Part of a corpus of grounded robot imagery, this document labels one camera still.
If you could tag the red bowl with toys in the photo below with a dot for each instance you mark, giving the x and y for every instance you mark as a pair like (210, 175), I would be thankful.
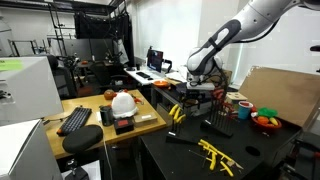
(265, 118)

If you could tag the black box red label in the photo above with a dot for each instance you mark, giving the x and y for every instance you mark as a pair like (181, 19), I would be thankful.
(123, 125)

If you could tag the blue cup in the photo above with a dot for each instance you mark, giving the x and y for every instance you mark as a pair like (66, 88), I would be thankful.
(244, 109)

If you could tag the black cylinder speaker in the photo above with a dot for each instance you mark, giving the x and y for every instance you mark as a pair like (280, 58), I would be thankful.
(106, 115)

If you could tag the black yellow-key stand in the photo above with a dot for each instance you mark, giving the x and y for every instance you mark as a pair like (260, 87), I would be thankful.
(175, 135)

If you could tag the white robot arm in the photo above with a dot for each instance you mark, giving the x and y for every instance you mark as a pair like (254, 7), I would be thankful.
(252, 20)

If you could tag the orange ball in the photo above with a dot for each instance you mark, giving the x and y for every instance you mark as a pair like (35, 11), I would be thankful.
(109, 94)

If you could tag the black office chair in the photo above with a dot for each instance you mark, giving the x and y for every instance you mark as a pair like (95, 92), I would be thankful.
(109, 76)

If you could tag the cardboard sheet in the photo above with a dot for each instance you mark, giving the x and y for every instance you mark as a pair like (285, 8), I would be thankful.
(294, 95)

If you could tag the orange bowl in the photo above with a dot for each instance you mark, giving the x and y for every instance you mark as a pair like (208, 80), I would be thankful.
(161, 83)

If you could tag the black keyboard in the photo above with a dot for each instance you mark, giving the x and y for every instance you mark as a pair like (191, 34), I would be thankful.
(76, 120)

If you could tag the black round cushion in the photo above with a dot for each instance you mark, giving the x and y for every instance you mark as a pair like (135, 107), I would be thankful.
(82, 139)

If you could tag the white plastic bag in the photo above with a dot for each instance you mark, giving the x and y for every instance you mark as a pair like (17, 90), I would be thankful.
(123, 105)

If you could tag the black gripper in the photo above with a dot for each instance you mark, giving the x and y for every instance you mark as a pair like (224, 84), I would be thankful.
(191, 98)

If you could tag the tan small box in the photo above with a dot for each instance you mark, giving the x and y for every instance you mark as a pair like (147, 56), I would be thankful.
(146, 119)

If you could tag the laptop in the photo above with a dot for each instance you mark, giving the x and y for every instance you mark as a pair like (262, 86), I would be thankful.
(154, 61)

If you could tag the wooden desk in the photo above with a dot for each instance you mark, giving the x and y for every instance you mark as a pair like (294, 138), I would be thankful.
(110, 136)

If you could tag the computer monitor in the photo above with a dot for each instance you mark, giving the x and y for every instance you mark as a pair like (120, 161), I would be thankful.
(28, 90)

